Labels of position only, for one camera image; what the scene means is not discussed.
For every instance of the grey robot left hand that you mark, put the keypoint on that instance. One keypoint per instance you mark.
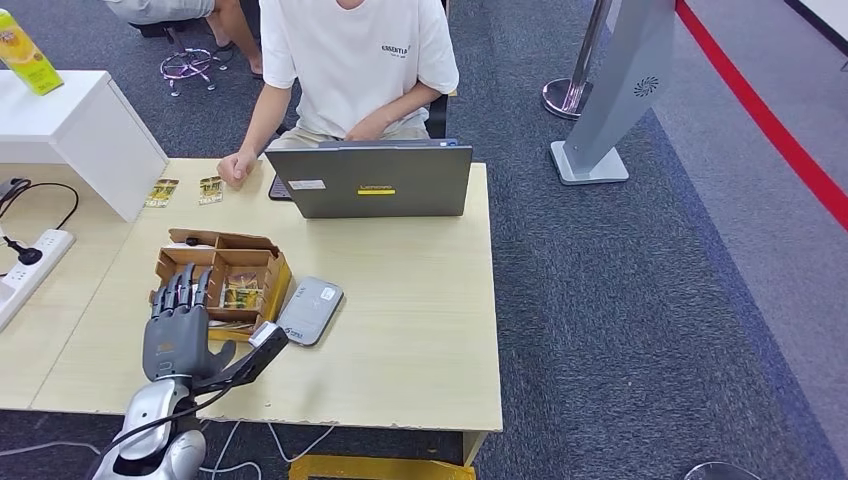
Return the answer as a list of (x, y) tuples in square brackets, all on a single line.
[(175, 338)]

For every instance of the person's left hand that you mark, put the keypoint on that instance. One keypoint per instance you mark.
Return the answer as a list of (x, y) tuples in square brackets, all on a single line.
[(368, 127)]

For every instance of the person's right hand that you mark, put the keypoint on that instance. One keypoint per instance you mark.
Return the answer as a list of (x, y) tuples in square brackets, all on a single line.
[(235, 169)]

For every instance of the yellow patterned card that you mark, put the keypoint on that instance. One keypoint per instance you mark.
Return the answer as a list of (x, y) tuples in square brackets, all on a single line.
[(162, 193), (210, 190)]

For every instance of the person's left forearm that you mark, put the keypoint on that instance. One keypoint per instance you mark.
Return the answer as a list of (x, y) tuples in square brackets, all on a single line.
[(417, 99)]

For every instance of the person's right forearm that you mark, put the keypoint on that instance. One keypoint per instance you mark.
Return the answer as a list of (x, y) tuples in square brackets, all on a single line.
[(262, 119)]

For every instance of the person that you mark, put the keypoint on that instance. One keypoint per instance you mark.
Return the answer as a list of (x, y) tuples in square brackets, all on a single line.
[(225, 26), (351, 66)]

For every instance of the yellow green key cards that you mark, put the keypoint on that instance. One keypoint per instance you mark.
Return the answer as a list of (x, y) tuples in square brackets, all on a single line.
[(243, 291)]

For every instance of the grey card reader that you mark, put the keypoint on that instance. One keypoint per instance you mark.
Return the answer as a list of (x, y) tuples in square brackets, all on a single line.
[(311, 311)]

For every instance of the black phone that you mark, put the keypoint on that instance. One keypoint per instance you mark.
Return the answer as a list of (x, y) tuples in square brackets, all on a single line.
[(278, 191)]

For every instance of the grey laptop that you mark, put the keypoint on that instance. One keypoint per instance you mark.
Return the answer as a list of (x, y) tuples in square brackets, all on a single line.
[(378, 185)]

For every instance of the small black item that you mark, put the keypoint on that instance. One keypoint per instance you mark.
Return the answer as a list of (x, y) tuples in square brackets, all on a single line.
[(192, 241)]

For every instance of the cardboard divided organizer box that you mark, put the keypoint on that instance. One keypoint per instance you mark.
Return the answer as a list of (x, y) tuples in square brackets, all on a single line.
[(252, 265)]

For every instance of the chrome stool base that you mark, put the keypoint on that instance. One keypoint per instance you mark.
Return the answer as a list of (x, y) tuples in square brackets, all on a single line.
[(189, 66)]

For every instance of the white power strip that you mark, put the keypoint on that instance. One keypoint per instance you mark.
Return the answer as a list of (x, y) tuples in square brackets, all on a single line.
[(33, 268)]

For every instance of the white shelf riser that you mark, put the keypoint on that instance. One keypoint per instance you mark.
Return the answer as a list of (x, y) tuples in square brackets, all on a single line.
[(79, 126)]

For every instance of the black plug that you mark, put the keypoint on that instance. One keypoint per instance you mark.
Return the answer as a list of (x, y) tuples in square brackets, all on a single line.
[(26, 254)]

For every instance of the small grey device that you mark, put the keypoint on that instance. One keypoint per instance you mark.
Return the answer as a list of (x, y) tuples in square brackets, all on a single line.
[(12, 185)]

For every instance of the yellow green drink carton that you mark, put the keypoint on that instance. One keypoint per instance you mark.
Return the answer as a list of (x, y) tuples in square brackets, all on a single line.
[(26, 53)]

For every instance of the grey kiosk stand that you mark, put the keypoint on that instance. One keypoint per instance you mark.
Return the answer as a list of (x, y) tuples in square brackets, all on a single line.
[(619, 86)]

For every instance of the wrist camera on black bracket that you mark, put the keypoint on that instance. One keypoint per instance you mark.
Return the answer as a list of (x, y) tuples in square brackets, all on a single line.
[(268, 334)]

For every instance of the chrome stanchion post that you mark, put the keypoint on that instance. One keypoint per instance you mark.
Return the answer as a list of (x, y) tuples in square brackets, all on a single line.
[(582, 60)]

